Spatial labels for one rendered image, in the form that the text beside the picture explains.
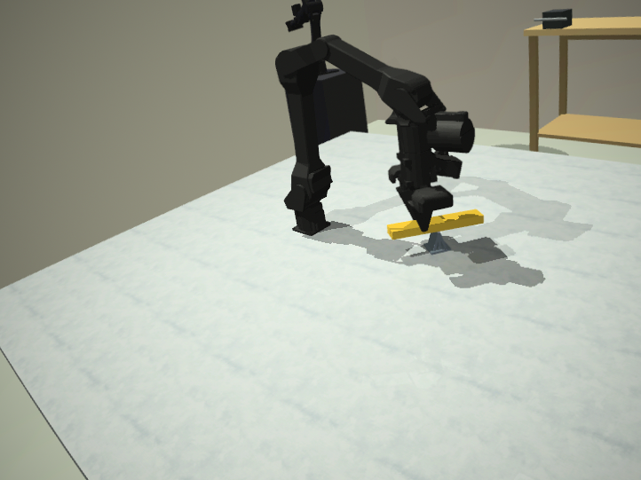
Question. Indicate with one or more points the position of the yellow bar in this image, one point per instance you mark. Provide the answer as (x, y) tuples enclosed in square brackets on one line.
[(437, 224)]

